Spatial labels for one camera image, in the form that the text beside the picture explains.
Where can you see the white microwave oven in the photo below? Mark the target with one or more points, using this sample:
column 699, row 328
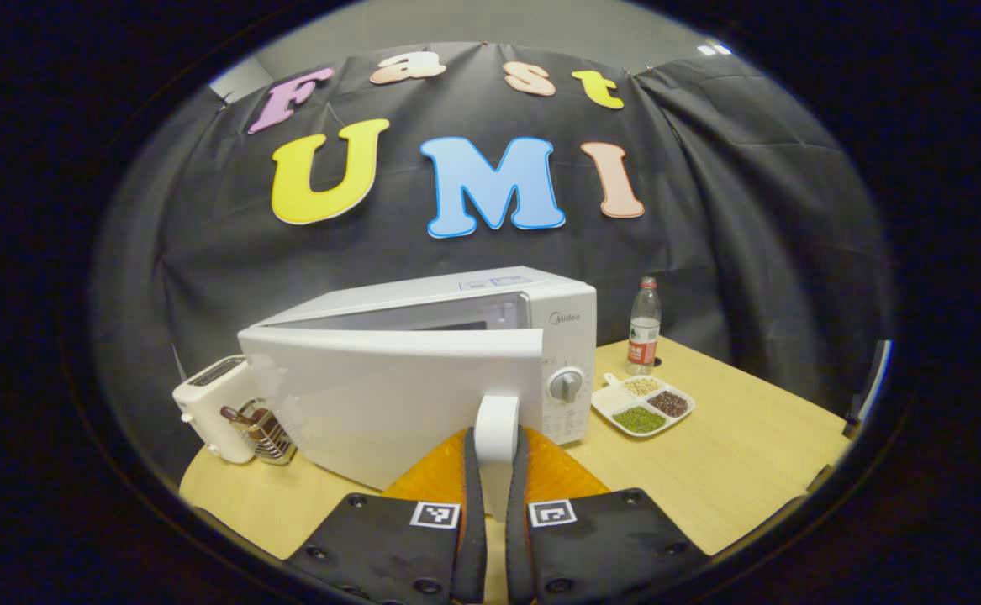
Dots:
column 406, row 395

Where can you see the small ceiling light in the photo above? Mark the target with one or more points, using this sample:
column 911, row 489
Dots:
column 713, row 49

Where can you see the white toaster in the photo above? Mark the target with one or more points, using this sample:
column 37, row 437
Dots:
column 204, row 403

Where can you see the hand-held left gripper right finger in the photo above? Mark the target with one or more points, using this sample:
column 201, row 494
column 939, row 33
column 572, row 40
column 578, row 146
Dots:
column 517, row 538

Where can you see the clear plastic water bottle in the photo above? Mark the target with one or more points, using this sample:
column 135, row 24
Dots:
column 643, row 336

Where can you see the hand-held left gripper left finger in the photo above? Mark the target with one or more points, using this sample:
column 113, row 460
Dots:
column 472, row 521

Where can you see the black backdrop cloth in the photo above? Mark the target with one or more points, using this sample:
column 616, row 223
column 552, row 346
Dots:
column 751, row 210

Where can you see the white divided dish of beans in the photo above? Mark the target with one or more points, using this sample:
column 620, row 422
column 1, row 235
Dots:
column 641, row 407

